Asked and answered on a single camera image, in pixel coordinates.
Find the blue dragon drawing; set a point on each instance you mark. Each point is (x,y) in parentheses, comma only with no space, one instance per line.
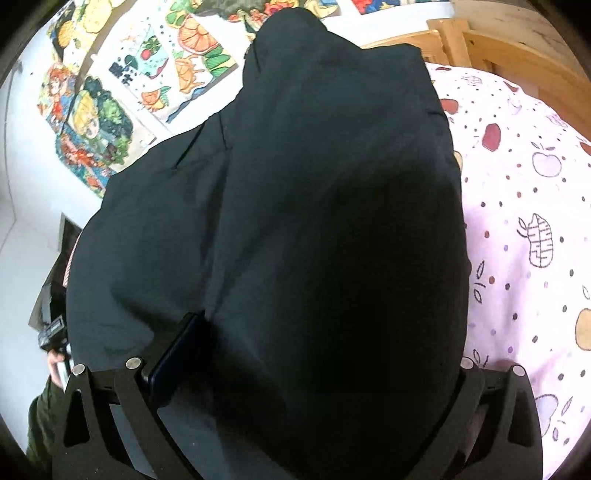
(378,4)

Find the black whale colourful drawing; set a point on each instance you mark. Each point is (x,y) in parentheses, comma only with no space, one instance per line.
(217,7)

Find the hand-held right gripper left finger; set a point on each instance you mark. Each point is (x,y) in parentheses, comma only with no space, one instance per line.
(173,357)

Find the pineapple and cheese drawing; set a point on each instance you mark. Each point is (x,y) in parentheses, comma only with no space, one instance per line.
(69,27)

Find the pink apple print bed sheet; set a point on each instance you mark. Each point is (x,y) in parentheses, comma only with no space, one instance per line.
(531,184)

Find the red-haired figure drawing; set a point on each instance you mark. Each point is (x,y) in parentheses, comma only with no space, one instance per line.
(56,94)

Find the yellow and blue drawing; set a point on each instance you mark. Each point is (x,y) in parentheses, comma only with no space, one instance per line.
(104,7)

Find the white wall conduit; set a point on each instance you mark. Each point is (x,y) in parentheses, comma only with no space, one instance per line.
(11,147)

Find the black puffer jacket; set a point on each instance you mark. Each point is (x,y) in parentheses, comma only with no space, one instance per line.
(300,230)

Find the wooden bed frame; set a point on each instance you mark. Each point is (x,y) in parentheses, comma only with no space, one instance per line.
(498,46)

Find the red figure underwater drawing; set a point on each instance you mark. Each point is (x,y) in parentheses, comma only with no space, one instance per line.
(83,161)

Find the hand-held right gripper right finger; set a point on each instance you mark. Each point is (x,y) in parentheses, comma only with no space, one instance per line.
(512,415)

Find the pink checked mattress cover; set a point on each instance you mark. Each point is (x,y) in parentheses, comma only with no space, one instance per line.
(71,258)

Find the dark wooden cabinet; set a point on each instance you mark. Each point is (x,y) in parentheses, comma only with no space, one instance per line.
(69,226)

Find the blond figure green tree drawing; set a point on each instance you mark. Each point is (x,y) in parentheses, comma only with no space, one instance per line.
(108,124)

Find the person's left hand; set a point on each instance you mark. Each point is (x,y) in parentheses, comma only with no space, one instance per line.
(57,369)

